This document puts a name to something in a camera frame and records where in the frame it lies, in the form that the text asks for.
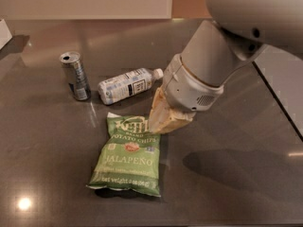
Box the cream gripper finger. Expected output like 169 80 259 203
149 87 170 133
155 108 195 134

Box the green jalapeno chip bag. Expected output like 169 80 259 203
88 113 161 197

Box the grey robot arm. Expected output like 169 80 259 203
149 0 303 134

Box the white plastic bottle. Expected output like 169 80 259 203
98 68 164 105

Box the grey side table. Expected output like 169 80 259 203
255 46 303 138

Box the silver drink can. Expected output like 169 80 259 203
60 51 91 101

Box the white box at left edge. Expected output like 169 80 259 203
0 19 12 50

